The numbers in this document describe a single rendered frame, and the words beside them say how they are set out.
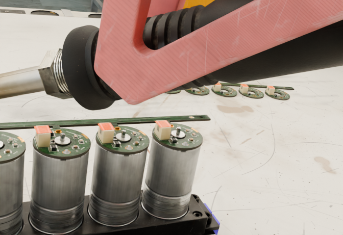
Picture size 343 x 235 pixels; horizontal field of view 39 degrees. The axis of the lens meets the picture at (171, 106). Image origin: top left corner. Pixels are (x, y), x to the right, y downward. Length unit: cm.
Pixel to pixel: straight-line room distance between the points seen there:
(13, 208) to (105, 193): 4
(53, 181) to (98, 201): 3
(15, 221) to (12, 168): 3
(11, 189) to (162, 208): 7
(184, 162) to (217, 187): 9
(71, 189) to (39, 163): 2
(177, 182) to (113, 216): 3
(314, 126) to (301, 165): 8
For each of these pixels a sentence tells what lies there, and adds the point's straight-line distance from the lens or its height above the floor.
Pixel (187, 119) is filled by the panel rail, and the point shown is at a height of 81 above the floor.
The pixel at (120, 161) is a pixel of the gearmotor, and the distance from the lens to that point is 22.
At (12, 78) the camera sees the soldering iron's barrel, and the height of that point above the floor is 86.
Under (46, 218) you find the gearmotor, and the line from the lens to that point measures 23.
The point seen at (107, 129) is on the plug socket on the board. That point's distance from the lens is 22.
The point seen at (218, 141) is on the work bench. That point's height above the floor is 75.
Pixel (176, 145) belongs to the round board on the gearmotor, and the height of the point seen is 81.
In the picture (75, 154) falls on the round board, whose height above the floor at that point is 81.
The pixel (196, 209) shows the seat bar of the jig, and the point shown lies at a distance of 26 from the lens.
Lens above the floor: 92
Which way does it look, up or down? 24 degrees down
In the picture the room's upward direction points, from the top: 10 degrees clockwise
